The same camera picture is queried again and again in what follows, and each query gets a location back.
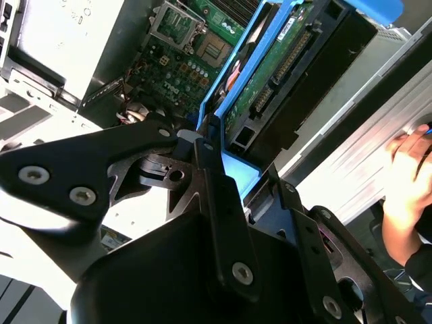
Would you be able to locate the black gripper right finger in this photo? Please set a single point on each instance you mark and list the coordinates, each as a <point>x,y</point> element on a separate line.
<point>324,256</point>

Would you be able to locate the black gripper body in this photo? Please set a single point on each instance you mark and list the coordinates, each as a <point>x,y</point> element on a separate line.
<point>162,270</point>

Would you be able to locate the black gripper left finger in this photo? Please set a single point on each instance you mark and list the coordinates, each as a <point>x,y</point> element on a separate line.
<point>84,158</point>

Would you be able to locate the hard disk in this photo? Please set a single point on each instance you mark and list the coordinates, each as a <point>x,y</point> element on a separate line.
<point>280,74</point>

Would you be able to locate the person's bare hand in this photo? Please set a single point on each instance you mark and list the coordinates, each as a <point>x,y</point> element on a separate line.
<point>401,202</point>

